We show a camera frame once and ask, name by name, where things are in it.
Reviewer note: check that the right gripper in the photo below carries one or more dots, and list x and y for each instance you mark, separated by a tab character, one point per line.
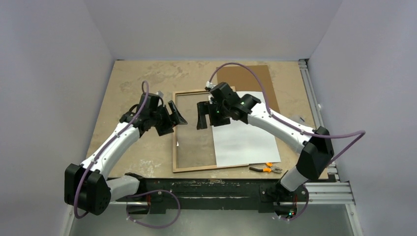
211	112

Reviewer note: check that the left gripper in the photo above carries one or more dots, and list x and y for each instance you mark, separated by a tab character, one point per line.
167	128

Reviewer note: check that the clear acrylic sheet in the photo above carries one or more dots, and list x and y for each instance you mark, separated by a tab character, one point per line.
195	147

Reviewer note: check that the printed photo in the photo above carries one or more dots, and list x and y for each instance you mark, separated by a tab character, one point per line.
238	143

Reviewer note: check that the brown cardboard backing board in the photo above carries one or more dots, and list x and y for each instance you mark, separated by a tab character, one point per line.
251	82

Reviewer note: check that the black wooden picture frame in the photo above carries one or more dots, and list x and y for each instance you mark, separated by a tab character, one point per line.
176	169

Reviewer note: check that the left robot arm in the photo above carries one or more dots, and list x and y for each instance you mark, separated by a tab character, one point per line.
87	187

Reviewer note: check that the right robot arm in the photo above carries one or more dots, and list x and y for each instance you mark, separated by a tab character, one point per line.
313	145

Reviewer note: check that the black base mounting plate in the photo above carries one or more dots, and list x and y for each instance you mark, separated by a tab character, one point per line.
262	195

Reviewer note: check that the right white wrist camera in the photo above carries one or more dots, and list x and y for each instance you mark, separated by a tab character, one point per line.
209	85

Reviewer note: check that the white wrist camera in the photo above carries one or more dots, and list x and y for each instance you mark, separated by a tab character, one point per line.
160	93
209	85

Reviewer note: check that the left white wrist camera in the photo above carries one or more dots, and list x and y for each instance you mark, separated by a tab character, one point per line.
160	93

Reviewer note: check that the orange handled pliers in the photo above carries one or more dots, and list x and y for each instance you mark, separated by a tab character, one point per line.
270	167

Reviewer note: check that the aluminium rail right side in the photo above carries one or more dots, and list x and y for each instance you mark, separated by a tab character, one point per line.
309	106

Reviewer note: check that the aluminium rail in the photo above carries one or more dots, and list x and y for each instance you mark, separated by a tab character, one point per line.
319	193
309	106

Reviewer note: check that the aluminium rail front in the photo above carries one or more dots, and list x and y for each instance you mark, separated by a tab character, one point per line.
319	193

